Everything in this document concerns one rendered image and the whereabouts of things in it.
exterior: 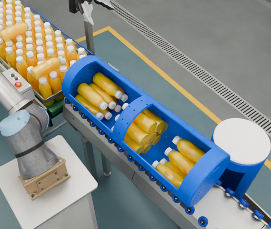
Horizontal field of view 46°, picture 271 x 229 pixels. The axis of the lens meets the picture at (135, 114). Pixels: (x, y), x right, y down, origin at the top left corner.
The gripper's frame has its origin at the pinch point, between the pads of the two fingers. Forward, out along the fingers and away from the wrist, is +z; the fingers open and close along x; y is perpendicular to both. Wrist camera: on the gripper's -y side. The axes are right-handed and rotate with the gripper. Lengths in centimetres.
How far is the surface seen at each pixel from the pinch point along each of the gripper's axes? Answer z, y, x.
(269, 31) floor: 117, -77, 295
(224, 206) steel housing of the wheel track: 97, -18, -8
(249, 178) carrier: 103, -15, 14
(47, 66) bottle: -9, -60, 9
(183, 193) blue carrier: 72, -13, -23
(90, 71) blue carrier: 9, -50, 19
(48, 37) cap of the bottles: -25, -75, 35
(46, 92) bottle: 0, -71, 3
